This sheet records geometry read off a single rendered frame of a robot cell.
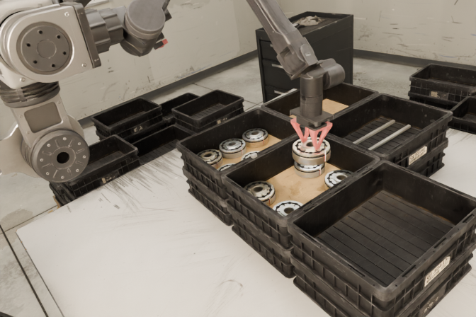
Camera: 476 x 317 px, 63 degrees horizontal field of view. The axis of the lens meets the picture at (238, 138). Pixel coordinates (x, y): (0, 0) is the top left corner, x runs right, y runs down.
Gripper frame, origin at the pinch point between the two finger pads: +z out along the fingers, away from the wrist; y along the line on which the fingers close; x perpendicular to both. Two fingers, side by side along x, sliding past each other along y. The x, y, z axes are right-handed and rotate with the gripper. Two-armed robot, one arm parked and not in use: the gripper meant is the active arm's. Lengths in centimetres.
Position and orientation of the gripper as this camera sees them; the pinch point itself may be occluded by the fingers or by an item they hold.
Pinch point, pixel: (310, 143)
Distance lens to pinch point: 107.7
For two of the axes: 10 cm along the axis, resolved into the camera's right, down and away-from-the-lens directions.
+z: 0.8, 8.8, 4.7
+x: -8.2, 3.2, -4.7
